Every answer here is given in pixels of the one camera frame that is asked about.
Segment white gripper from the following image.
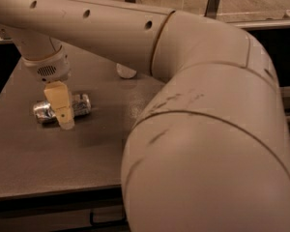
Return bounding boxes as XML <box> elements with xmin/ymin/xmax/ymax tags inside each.
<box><xmin>21</xmin><ymin>47</ymin><xmax>74</xmax><ymax>130</ymax></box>

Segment silver redbull can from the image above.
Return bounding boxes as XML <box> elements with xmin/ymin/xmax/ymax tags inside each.
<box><xmin>33</xmin><ymin>93</ymin><xmax>92</xmax><ymax>124</ymax></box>

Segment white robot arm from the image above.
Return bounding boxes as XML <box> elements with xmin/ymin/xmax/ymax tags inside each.
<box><xmin>0</xmin><ymin>0</ymin><xmax>290</xmax><ymax>232</ymax></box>

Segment clear plastic water bottle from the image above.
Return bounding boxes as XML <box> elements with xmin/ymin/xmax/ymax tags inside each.
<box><xmin>116</xmin><ymin>64</ymin><xmax>137</xmax><ymax>79</ymax></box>

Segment grey drawer front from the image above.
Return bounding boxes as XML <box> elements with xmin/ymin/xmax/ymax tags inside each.
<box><xmin>0</xmin><ymin>192</ymin><xmax>129</xmax><ymax>232</ymax></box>

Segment black drawer handle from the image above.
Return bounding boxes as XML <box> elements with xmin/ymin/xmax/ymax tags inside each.
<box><xmin>89</xmin><ymin>210</ymin><xmax>127</xmax><ymax>228</ymax></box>

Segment right metal glass bracket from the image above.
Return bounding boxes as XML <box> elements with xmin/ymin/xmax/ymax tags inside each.
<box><xmin>205</xmin><ymin>0</ymin><xmax>220</xmax><ymax>19</ymax></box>

